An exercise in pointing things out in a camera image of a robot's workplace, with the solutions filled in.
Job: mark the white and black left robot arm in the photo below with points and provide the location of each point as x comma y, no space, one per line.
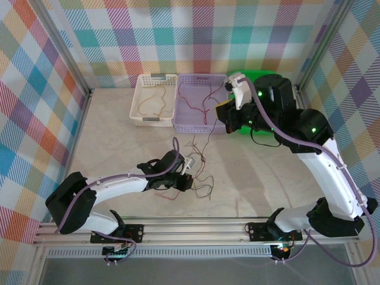
118,185

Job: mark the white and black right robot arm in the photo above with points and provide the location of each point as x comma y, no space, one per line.
329,178

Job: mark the purple plastic basket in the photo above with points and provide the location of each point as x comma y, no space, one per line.
196,89

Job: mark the green plastic basket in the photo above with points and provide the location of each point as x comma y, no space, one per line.
255,72

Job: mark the white plastic basket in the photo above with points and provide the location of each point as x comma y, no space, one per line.
144,90

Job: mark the aluminium table side rail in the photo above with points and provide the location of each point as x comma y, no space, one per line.
78,133
302,98

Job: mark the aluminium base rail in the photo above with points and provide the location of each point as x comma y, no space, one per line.
193,231

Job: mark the aluminium frame post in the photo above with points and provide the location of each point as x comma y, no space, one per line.
324,44
61,44

